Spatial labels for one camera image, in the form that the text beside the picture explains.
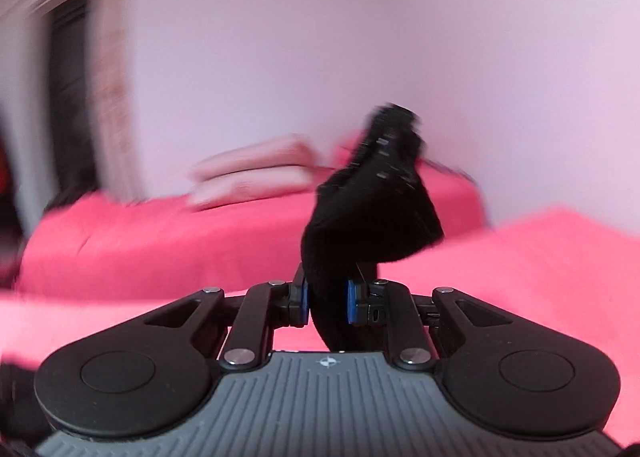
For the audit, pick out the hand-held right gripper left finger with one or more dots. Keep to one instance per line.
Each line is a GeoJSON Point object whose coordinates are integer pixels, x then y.
{"type": "Point", "coordinates": [302, 304]}

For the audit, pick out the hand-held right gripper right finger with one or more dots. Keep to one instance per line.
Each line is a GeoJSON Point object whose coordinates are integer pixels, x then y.
{"type": "Point", "coordinates": [351, 303]}

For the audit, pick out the black knit pants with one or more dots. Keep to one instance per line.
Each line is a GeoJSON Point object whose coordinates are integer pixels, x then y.
{"type": "Point", "coordinates": [370, 217]}

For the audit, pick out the pale pink pillow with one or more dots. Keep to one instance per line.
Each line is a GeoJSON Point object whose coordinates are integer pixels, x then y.
{"type": "Point", "coordinates": [255, 157]}
{"type": "Point", "coordinates": [250, 189]}

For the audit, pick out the pink bed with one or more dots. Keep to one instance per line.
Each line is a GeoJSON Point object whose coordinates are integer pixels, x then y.
{"type": "Point", "coordinates": [165, 242]}

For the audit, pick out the folded coral blanket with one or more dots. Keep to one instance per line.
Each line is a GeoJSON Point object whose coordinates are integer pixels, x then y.
{"type": "Point", "coordinates": [350, 149]}

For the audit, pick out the pink terry blanket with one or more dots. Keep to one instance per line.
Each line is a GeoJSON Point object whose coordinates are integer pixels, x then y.
{"type": "Point", "coordinates": [540, 277]}

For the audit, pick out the pink patterned curtain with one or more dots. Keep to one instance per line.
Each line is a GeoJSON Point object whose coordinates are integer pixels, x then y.
{"type": "Point", "coordinates": [115, 87]}

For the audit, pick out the dark window frame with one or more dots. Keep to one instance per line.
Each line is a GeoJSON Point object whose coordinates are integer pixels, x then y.
{"type": "Point", "coordinates": [72, 97]}

